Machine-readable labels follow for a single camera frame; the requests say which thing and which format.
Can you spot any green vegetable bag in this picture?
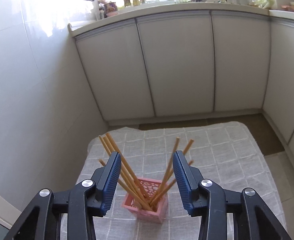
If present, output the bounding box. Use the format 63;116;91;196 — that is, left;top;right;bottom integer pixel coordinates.
249;0;275;9

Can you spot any grey checked tablecloth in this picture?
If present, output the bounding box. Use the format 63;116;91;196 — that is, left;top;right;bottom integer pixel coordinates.
60;121;288;240

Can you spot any pink perforated utensil holder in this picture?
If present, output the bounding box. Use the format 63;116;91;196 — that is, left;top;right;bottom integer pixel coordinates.
121;176;169;224

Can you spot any patterned mug on counter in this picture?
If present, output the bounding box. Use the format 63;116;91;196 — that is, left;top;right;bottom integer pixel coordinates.
104;2;118;14

